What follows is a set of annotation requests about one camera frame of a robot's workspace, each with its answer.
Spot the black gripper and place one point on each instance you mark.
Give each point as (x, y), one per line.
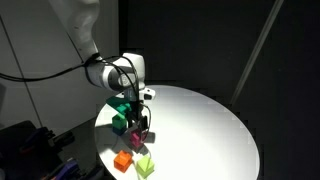
(136, 114)

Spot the purple clamp upper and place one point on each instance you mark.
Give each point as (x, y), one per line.
(43, 138)

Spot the blue block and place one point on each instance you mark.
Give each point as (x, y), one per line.
(118, 131)

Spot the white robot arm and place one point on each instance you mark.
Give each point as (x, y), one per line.
(124, 73)

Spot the green block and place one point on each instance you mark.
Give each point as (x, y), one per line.
(119, 121)

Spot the grey block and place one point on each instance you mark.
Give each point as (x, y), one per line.
(138, 149)

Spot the orange block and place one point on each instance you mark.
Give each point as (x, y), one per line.
(122, 161)

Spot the yellow-green block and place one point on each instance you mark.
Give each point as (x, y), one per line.
(145, 166)

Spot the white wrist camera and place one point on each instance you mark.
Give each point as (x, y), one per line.
(147, 94)

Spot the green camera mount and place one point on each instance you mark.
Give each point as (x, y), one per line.
(121, 105)

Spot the purple clamp lower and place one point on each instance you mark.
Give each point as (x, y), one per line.
(68, 171)

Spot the pink block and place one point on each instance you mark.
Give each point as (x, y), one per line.
(137, 139)

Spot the purple clamp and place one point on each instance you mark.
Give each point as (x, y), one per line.
(68, 171)
(43, 138)

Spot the round white table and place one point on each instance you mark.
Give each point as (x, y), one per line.
(192, 137)

